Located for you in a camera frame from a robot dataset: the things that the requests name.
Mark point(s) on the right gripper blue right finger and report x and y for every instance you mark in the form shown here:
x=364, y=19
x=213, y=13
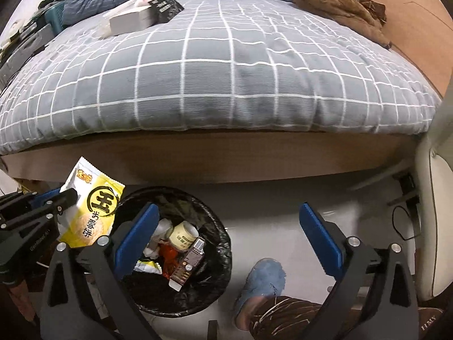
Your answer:
x=326, y=240

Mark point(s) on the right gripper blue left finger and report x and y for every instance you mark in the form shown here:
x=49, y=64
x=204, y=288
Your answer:
x=131, y=238

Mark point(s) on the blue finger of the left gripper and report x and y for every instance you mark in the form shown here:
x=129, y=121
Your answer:
x=62, y=201
x=40, y=200

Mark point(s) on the white tissue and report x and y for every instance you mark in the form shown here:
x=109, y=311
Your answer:
x=160, y=235

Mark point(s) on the yellow rice cracker packet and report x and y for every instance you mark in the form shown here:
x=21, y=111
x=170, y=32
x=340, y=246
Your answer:
x=93, y=214

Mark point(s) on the yellow paper cup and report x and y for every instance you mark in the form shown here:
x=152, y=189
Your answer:
x=183, y=236

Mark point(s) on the brown snack box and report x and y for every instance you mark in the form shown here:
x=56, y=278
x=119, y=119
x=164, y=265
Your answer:
x=187, y=265

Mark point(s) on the black foil packet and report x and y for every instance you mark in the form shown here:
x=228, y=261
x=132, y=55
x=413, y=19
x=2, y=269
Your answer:
x=162, y=11

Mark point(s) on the black trash bin with liner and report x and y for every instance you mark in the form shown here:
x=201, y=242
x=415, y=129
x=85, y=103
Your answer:
x=151, y=292

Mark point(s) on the red plastic bag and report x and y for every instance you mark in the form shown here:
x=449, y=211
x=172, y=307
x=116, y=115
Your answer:
x=171, y=259

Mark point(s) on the blue fuzzy slipper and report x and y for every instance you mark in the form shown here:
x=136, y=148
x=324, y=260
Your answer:
x=266, y=279

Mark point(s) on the brown patterned trouser leg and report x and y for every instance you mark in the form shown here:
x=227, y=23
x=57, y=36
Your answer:
x=283, y=317

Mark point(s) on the white chair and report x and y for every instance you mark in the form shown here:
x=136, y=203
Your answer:
x=433, y=168

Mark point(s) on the grey suitcase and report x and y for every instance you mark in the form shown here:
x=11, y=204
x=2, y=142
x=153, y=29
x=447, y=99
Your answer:
x=30, y=47

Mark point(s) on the teal suitcase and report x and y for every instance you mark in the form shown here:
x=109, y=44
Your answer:
x=54, y=16

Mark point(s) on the grey checked bed cover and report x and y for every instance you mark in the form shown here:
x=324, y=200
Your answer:
x=220, y=64

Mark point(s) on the white cardboard box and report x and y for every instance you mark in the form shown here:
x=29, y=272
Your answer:
x=135, y=18

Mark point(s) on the wooden headboard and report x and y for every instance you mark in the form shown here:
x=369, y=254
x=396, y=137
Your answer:
x=421, y=30

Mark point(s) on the brown fleece jacket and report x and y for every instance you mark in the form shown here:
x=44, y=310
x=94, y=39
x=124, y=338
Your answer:
x=365, y=17

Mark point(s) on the wooden bed frame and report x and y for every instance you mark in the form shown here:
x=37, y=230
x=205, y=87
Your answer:
x=167, y=158

